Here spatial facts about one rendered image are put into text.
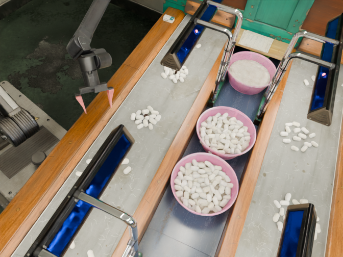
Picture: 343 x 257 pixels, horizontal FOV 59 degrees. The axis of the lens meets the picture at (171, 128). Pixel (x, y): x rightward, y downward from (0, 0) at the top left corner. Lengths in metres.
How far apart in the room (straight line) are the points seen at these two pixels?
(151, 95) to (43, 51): 1.63
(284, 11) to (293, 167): 0.85
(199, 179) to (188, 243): 0.25
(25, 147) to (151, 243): 0.85
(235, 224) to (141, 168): 0.42
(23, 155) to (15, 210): 0.51
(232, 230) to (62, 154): 0.71
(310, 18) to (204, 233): 1.22
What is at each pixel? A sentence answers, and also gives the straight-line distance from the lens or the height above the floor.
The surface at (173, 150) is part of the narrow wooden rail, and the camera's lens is 1.25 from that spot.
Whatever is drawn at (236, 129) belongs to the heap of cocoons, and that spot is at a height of 0.74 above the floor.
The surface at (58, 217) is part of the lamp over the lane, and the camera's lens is 0.79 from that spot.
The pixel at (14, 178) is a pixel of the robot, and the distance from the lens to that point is 1.63.
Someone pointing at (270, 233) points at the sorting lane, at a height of 0.74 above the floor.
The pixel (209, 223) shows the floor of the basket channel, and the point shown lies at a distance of 1.24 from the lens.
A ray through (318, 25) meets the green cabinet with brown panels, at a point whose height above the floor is 0.92.
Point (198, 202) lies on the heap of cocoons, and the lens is 1.20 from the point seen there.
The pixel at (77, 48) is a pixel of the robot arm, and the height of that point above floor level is 1.09.
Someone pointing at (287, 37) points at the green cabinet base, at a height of 0.81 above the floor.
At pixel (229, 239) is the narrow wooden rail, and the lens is 1.15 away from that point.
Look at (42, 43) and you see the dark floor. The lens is 3.02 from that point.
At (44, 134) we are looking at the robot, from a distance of 1.72.
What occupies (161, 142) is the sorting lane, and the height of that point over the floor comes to 0.74.
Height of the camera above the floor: 1.83
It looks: 54 degrees down
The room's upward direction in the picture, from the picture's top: 8 degrees clockwise
